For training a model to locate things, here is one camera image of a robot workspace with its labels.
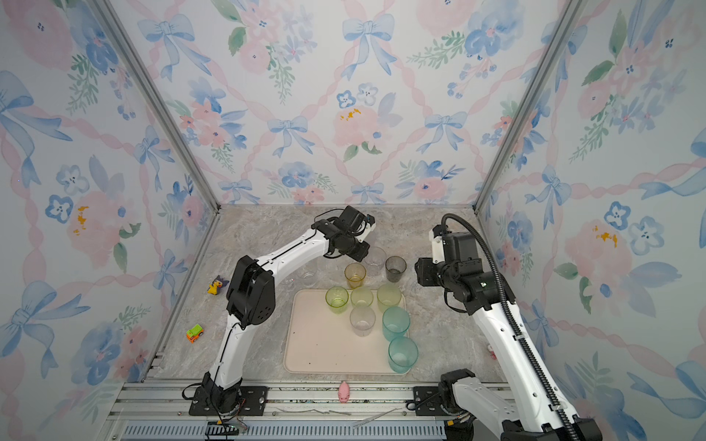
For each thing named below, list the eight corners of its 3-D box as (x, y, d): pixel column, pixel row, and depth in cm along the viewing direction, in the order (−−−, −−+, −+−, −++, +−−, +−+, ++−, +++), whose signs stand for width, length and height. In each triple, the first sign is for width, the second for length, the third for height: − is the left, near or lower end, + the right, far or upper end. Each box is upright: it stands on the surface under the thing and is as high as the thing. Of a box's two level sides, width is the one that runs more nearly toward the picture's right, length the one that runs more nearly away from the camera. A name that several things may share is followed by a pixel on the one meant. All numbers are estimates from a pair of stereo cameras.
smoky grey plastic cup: (385, 282, 99) (387, 272, 94) (384, 264, 104) (386, 254, 98) (405, 282, 99) (407, 272, 94) (403, 264, 104) (405, 254, 98)
